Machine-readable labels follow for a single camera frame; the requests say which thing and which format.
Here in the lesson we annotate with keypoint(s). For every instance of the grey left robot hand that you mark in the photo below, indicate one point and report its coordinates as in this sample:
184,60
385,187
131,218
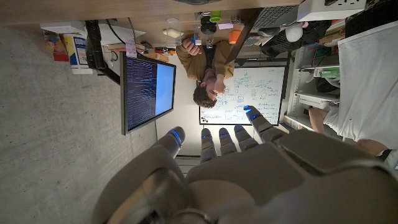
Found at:
273,186

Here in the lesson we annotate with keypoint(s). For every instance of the white shelf unit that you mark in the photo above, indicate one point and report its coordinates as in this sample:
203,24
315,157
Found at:
311,96

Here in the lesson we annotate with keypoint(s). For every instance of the standing person in white t-shirt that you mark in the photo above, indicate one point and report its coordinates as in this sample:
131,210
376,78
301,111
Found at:
367,87

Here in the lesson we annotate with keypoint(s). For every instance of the seated person in tan jacket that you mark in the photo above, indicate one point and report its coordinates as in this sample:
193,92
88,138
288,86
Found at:
199,65

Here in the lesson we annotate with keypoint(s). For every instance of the black keyboard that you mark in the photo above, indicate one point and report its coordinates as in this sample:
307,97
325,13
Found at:
253,40

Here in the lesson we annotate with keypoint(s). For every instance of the dark computer mouse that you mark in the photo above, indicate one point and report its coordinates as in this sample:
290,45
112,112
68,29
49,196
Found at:
268,32

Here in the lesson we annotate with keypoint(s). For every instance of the orange cube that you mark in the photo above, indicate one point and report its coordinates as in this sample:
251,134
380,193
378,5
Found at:
234,36

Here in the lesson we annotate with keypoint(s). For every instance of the grey white rounded object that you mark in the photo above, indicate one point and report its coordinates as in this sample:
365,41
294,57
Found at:
293,32

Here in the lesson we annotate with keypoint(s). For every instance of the computer monitor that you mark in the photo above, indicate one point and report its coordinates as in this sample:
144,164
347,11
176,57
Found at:
146,93

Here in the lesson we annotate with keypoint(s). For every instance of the small clear glass vial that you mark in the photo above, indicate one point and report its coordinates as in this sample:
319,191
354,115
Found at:
209,40

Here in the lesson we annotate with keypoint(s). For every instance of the black mesh bag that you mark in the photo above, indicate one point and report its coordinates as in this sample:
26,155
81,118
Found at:
314,31

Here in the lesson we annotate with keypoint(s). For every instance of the pink sticky note pad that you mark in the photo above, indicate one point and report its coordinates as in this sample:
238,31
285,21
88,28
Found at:
225,26

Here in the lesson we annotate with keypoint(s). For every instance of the black laptop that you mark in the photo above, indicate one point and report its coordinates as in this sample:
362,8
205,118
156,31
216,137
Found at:
273,17

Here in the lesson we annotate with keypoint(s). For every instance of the white power adapter box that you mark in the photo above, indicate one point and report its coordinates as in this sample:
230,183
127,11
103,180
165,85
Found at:
326,11

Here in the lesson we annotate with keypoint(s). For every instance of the yellow sticky note pad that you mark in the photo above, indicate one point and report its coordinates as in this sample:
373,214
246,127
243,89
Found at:
172,33

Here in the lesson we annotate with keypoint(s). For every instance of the clear plastic cup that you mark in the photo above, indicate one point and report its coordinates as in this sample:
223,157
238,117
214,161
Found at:
173,28

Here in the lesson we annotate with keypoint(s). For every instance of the pink paper note on monitor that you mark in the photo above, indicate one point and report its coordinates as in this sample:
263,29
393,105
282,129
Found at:
131,46

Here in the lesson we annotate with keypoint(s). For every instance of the white wipes canister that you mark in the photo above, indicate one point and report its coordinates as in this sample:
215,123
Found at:
77,53

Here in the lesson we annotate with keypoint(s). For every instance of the white flat box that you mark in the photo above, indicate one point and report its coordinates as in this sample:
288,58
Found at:
62,27

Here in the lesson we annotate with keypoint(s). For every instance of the whiteboard with black frame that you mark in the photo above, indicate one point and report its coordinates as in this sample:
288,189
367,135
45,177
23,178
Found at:
261,90

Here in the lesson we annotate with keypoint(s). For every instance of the white monitor base plate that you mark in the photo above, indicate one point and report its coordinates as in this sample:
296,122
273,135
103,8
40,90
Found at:
121,32

